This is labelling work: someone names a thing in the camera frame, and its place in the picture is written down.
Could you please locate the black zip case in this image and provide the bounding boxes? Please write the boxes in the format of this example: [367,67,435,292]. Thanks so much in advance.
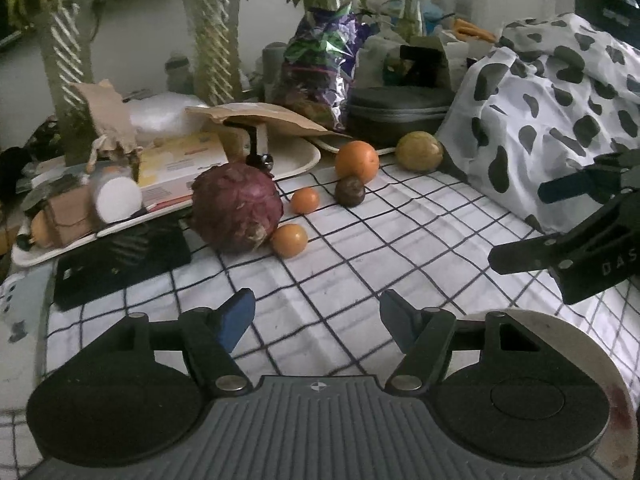
[346,86,453,136]

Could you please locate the black flat device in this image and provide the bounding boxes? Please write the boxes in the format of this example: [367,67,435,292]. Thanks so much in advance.
[52,220,192,311]

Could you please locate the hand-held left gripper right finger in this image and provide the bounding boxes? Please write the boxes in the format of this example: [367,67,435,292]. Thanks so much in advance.
[379,289,543,393]

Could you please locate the white tray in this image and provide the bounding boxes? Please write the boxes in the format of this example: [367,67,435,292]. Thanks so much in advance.
[11,137,321,266]

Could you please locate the small orange tangerine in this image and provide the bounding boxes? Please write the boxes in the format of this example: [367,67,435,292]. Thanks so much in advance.
[291,187,321,215]
[271,223,309,259]

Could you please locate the brown paper bag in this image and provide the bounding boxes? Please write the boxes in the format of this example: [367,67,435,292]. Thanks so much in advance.
[75,80,141,161]

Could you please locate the dark purple passion fruit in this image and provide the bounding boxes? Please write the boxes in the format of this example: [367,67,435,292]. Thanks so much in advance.
[334,176,365,207]

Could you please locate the checked white tablecloth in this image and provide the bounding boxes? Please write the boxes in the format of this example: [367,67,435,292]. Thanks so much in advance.
[0,157,640,480]

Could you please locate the white cylinder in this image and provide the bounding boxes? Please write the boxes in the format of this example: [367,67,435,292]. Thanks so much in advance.
[92,167,143,223]

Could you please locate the small cardboard box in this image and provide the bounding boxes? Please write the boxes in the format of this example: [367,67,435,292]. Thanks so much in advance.
[47,192,101,246]

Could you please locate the orange snack packet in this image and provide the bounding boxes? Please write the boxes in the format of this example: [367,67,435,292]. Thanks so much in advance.
[452,19,496,43]

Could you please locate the grey jar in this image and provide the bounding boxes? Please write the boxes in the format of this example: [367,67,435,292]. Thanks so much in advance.
[263,42,289,103]

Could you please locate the cow print blanket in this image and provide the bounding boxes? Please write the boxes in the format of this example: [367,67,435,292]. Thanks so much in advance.
[435,12,640,241]

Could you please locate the large orange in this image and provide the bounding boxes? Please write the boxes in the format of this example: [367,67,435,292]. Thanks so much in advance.
[334,140,380,184]

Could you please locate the brown cardboard envelope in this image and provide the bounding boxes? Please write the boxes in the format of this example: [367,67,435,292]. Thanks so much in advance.
[185,102,328,138]

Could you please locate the black clamp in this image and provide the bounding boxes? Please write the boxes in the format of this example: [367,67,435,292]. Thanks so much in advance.
[225,120,276,171]

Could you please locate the yellow flat box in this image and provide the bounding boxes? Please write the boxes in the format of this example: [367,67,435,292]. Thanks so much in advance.
[137,132,231,206]

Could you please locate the white floral plate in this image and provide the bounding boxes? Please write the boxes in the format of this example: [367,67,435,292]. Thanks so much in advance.
[504,309,633,476]

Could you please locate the glass vase with stems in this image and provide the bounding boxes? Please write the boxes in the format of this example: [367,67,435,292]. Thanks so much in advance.
[400,0,431,41]

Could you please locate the striped green vase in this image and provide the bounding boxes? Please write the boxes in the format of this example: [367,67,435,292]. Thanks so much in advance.
[177,0,241,106]
[37,0,98,166]

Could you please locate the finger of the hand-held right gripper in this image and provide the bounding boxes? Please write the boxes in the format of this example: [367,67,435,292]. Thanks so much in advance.
[488,195,633,275]
[538,149,640,205]

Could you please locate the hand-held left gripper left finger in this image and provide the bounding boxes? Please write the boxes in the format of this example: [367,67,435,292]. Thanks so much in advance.
[100,288,257,395]

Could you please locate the red cabbage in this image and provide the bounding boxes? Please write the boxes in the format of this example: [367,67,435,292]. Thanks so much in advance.
[190,162,284,255]

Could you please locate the small brown egg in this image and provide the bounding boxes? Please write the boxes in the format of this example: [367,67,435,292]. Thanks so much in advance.
[30,212,53,248]

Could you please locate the yellow-green mango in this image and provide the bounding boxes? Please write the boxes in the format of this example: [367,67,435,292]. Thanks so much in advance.
[395,131,445,172]

